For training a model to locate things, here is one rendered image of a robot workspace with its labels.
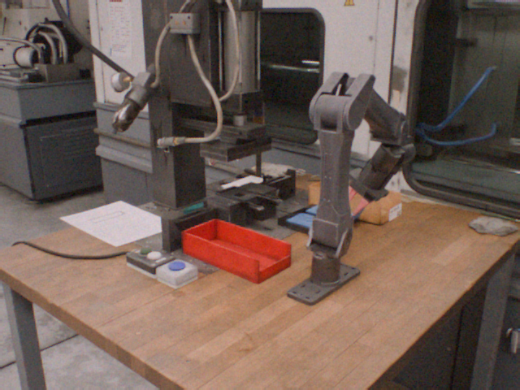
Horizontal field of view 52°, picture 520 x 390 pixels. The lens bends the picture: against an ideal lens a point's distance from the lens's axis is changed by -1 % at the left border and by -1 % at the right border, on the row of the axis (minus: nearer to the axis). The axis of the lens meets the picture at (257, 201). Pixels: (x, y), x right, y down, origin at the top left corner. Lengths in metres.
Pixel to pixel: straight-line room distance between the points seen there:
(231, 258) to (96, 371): 1.40
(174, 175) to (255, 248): 0.41
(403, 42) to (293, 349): 1.12
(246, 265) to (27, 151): 3.41
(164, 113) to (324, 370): 0.93
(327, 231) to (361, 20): 0.99
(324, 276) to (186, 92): 0.66
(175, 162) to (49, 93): 2.94
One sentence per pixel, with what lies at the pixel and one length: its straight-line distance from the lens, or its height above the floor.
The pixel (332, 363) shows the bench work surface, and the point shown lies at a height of 0.90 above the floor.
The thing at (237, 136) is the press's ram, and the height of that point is 1.16.
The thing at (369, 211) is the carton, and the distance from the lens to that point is 1.56.
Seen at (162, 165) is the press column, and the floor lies 1.03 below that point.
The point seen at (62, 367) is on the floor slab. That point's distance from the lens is 2.60.
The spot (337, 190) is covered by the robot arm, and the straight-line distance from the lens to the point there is 1.11.
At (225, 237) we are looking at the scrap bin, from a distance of 1.40.
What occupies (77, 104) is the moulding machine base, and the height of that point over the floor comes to 0.78.
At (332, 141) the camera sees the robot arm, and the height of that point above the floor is 1.23.
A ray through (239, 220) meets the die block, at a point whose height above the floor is 0.93.
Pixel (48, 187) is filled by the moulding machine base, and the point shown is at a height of 0.16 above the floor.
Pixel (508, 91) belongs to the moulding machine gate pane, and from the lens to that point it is 1.69.
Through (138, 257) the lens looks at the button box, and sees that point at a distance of 1.29.
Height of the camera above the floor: 1.47
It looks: 20 degrees down
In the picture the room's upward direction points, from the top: straight up
